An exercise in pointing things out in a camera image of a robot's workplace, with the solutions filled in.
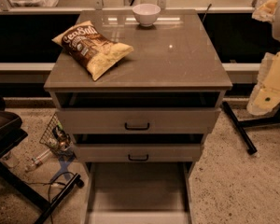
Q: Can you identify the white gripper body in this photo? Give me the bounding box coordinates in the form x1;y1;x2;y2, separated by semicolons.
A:
246;51;280;116

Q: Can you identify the brown sea salt chip bag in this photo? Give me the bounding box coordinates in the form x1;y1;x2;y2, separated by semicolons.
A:
52;21;133;81

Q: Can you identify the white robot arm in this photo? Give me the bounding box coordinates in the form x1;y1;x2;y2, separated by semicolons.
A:
246;0;280;116

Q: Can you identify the grey drawer cabinet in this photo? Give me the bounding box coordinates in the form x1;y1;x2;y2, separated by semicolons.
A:
43;8;233;179

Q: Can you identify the grey top drawer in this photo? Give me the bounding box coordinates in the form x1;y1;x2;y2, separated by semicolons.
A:
57;108;220;134

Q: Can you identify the grey drawer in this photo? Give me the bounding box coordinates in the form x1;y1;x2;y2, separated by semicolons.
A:
73;144;203;162
57;108;220;134
81;162;194;224

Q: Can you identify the grey bottom drawer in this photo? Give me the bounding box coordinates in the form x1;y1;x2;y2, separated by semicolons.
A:
81;162;194;224

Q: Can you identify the grey middle drawer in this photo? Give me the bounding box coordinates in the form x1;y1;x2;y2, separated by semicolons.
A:
73;144;203;162

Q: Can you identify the black stand legs right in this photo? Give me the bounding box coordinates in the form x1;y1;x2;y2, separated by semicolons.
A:
222;102;280;155

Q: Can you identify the white ceramic bowl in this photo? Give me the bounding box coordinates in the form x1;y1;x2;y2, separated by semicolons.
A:
133;4;161;27

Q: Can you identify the blue tape cross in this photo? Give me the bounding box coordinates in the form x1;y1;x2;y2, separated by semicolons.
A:
50;155;75;181

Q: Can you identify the clear plastic bottle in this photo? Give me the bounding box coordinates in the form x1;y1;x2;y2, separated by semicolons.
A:
25;149;53;172

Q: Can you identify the black table stand left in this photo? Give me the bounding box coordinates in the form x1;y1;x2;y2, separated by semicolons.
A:
0;98;85;224

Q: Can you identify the wire mesh basket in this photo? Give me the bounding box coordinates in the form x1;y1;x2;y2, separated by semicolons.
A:
40;114;74;157

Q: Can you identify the black cable on floor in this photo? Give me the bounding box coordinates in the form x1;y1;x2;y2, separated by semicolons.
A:
24;171;77;224

